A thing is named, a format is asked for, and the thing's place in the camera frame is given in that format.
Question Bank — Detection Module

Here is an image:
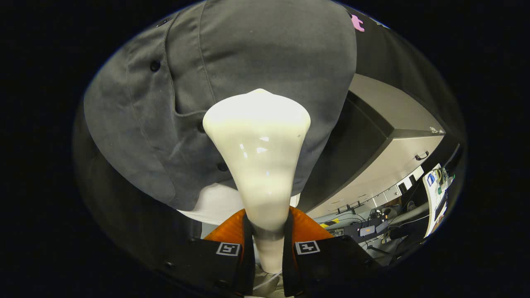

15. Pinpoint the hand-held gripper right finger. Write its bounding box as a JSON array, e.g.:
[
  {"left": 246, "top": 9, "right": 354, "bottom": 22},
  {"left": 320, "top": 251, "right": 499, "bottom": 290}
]
[{"left": 283, "top": 207, "right": 381, "bottom": 298}]

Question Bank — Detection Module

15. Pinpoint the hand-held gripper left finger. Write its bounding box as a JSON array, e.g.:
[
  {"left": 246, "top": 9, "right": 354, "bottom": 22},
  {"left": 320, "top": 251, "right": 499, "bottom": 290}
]
[{"left": 159, "top": 208, "right": 256, "bottom": 296}]

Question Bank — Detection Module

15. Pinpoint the grey button-up shirt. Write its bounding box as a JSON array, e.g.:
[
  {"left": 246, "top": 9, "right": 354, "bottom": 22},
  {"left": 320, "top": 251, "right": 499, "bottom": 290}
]
[{"left": 84, "top": 0, "right": 357, "bottom": 211}]

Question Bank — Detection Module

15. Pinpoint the cream mannequin torso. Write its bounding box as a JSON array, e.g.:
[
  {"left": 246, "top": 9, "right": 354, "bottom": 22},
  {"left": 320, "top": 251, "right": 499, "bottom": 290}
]
[{"left": 178, "top": 183, "right": 301, "bottom": 226}]

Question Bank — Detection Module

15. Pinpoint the grey cabinet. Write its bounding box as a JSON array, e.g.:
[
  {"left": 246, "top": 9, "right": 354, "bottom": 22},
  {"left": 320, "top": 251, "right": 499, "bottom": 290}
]
[{"left": 298, "top": 74, "right": 446, "bottom": 219}]

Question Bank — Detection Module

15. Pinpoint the white side desk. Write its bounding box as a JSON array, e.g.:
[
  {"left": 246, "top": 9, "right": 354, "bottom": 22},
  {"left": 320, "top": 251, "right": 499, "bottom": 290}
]
[{"left": 422, "top": 163, "right": 456, "bottom": 236}]

